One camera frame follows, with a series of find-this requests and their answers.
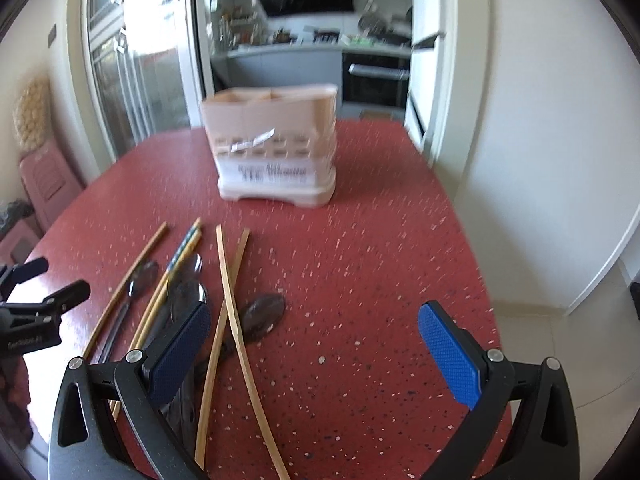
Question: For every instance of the pink plastic utensil holder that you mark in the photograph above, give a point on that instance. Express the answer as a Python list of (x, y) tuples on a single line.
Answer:
[(274, 143)]

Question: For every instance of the glass sliding door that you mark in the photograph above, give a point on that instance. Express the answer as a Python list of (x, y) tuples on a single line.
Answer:
[(141, 71)]

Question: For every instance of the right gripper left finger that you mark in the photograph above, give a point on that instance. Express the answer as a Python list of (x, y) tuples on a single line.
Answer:
[(85, 441)]

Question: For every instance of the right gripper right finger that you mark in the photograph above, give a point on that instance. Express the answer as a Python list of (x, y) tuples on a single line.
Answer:
[(543, 441)]

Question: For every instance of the dark translucent spoon left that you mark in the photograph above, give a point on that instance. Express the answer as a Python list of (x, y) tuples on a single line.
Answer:
[(141, 280)]

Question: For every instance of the pink plastic stool stack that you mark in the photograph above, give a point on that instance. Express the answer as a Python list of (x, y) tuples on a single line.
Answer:
[(51, 187)]

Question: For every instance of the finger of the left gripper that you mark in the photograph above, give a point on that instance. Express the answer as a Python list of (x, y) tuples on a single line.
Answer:
[(11, 276), (68, 297)]

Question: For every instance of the grey kitchen counter cabinets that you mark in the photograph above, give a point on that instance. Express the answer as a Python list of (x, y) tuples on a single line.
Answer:
[(298, 65)]

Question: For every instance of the dark translucent spoon upper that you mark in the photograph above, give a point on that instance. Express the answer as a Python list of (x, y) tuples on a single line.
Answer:
[(189, 269)]

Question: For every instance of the dark translucent spoon middle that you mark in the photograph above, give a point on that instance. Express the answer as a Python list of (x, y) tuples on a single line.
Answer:
[(179, 298)]

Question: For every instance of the black built-in oven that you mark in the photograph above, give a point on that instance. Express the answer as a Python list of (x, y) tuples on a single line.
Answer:
[(372, 79)]

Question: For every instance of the blue patterned chopstick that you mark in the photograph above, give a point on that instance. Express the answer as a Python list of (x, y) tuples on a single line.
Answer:
[(162, 282)]

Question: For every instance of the yellow patterned chopstick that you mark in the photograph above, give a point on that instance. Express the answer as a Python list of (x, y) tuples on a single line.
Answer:
[(161, 299)]

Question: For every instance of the bag of white balls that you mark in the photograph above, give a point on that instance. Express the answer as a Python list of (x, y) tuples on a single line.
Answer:
[(32, 115)]

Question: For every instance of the plain bamboo chopstick crossed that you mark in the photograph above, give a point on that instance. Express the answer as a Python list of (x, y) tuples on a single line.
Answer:
[(232, 270)]

